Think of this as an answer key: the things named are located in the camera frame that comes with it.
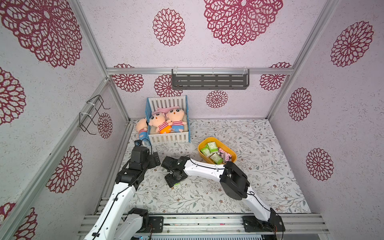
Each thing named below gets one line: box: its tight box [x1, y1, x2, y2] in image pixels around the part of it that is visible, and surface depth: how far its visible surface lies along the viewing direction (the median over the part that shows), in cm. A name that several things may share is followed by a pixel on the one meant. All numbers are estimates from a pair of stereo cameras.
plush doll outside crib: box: [135, 118, 149, 142], surface depth 107 cm
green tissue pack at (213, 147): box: [207, 141, 219, 153], surface depth 99 cm
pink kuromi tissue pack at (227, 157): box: [222, 152, 233, 165], surface depth 96 cm
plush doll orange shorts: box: [148, 112, 173, 134], surface depth 105 cm
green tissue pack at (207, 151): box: [200, 146, 214, 157], surface depth 99 cm
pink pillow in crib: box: [151, 106, 180, 115], surface depth 115 cm
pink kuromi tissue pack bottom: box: [217, 147, 226, 158], surface depth 99 cm
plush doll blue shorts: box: [166, 108, 187, 133], surface depth 105 cm
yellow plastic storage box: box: [197, 137, 237, 165], surface depth 100 cm
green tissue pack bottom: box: [210, 153, 223, 165], surface depth 97 cm
